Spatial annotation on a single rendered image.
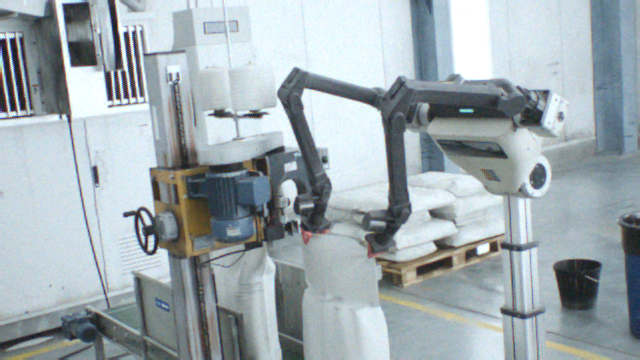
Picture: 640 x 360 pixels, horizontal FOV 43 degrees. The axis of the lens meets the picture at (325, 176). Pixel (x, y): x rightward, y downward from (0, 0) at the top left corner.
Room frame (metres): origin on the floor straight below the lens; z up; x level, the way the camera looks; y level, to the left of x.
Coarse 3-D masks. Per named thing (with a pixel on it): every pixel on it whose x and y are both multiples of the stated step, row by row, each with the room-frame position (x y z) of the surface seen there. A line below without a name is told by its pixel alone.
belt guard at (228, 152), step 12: (276, 132) 3.13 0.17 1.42; (216, 144) 2.88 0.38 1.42; (228, 144) 2.84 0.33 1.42; (240, 144) 2.80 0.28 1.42; (252, 144) 2.81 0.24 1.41; (264, 144) 2.93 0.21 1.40; (276, 144) 3.06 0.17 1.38; (204, 156) 2.73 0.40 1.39; (216, 156) 2.71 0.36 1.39; (228, 156) 2.71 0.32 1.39; (240, 156) 2.73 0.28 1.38; (252, 156) 2.80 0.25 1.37
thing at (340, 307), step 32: (320, 256) 2.87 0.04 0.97; (352, 256) 2.75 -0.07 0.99; (320, 288) 2.89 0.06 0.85; (352, 288) 2.76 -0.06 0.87; (320, 320) 2.84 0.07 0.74; (352, 320) 2.72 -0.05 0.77; (384, 320) 2.75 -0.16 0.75; (320, 352) 2.86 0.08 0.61; (352, 352) 2.71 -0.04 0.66; (384, 352) 2.73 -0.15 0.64
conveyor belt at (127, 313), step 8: (128, 304) 4.50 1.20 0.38; (104, 312) 4.39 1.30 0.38; (112, 312) 4.38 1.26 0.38; (120, 312) 4.36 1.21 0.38; (128, 312) 4.35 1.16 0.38; (136, 312) 4.33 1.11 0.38; (120, 320) 4.22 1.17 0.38; (128, 320) 4.20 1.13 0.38; (136, 320) 4.19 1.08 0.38; (136, 328) 4.05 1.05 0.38; (288, 352) 3.50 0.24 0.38
